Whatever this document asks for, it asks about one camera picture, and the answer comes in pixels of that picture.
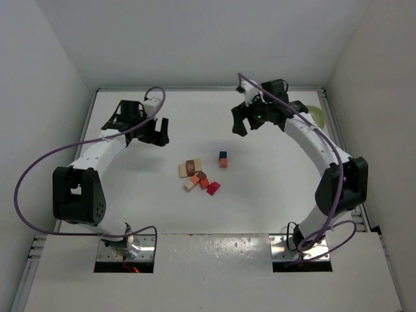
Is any natural wood hotel block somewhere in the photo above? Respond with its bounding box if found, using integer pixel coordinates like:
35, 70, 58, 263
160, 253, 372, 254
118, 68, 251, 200
179, 163, 188, 178

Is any brown printed rectangular block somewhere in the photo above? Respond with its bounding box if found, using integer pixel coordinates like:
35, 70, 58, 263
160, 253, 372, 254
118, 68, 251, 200
185, 160, 196, 176

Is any salmon cube block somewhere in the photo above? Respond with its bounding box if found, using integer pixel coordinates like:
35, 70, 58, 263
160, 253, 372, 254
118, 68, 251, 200
190, 175, 200, 185

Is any orange cube block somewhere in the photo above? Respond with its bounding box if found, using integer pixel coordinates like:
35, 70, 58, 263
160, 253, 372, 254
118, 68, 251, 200
219, 158, 228, 168

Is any natural wood cube block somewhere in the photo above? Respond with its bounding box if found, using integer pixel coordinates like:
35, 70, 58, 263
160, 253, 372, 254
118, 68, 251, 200
184, 179, 196, 192

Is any brown cube block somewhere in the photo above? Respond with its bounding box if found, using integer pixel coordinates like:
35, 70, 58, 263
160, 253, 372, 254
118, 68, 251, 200
196, 171, 207, 180

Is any green plastic bowl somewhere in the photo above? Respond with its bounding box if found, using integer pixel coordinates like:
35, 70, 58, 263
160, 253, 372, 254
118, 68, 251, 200
306, 105, 326, 129

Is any red-orange cube block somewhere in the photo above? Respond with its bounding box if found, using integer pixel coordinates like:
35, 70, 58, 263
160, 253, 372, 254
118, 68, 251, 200
200, 178, 210, 189

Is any magenta roof block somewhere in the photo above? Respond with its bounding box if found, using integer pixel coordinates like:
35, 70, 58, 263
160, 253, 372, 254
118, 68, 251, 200
207, 181, 221, 196

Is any natural wood long block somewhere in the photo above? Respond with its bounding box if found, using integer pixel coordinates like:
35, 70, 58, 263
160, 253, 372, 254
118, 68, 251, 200
193, 159, 203, 172

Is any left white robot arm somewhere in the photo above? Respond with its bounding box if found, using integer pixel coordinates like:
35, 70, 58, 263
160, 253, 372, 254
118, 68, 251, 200
53, 97, 169, 253

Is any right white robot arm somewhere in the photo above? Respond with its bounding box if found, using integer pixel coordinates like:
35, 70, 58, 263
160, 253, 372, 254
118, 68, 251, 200
231, 75, 369, 252

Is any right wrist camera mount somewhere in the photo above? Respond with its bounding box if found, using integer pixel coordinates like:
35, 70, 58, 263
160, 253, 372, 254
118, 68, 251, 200
237, 81, 263, 107

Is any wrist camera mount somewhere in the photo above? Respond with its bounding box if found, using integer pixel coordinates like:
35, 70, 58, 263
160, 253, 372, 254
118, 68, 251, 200
142, 97, 161, 116
237, 81, 263, 107

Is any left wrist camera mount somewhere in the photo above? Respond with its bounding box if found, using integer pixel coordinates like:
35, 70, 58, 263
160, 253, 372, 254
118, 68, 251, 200
142, 97, 161, 116

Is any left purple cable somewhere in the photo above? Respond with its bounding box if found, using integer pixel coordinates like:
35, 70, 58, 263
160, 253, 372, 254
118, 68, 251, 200
13, 86, 166, 237

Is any purple cable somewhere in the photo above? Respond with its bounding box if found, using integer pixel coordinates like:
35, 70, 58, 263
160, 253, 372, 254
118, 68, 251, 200
237, 72, 357, 261
13, 86, 166, 237

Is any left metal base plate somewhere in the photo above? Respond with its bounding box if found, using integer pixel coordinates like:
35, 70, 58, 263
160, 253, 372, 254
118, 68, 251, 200
96, 235, 156, 263

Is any metal base plate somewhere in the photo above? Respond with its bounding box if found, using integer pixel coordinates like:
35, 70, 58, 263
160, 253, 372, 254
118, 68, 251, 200
96, 235, 156, 263
270, 234, 331, 261

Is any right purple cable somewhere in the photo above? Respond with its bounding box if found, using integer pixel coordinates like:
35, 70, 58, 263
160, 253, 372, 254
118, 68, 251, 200
237, 72, 357, 261

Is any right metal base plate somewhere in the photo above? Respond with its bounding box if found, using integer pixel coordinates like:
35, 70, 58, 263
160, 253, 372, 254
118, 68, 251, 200
270, 234, 331, 261

